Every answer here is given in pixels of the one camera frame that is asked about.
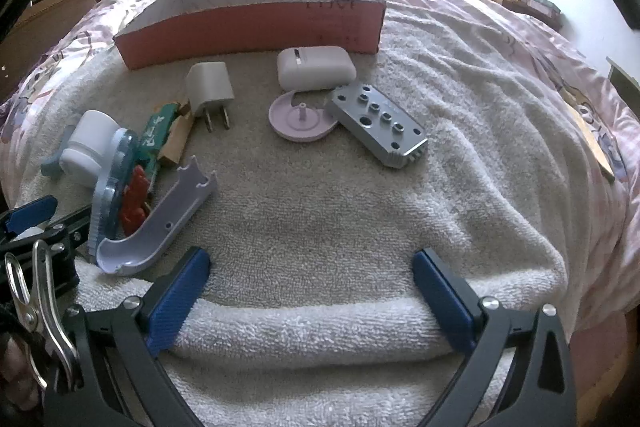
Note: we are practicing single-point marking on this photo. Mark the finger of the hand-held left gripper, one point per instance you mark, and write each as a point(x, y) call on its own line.
point(70, 229)
point(30, 213)

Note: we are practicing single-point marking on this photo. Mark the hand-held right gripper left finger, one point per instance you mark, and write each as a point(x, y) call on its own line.
point(177, 307)

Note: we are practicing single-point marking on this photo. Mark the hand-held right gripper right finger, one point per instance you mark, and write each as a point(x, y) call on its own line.
point(445, 307)

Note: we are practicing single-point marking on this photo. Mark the red plastic toy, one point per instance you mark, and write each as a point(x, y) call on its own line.
point(135, 202)

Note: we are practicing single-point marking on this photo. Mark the lavender curved plastic shell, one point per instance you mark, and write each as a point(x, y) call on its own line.
point(165, 227)

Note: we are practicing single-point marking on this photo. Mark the white plastic bottle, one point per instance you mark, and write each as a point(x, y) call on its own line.
point(90, 142)

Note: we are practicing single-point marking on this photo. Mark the green printed pack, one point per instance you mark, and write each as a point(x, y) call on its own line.
point(155, 132)

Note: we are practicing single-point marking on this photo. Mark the small wooden block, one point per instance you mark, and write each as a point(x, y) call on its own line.
point(175, 147)

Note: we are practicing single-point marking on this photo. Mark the red cardboard box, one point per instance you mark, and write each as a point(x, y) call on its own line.
point(250, 32)

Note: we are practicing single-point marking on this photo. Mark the person's left hand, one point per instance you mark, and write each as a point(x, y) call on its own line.
point(15, 377)

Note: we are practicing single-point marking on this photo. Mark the metal spring clip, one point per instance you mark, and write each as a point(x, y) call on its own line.
point(47, 322)

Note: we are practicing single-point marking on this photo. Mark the white terry towel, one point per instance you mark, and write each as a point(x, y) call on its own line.
point(325, 217)

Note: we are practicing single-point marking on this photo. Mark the grey metal block with holes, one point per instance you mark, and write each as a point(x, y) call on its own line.
point(380, 132)

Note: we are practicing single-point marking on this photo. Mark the white charger plug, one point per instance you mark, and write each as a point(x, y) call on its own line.
point(207, 87)

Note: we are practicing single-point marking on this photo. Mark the beige wooden shelf unit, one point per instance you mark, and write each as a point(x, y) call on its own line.
point(625, 74)

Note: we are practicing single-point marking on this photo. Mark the wooden window cabinet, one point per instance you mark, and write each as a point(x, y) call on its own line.
point(535, 17)

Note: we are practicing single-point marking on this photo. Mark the pink round disc with post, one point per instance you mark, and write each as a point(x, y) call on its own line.
point(290, 123)

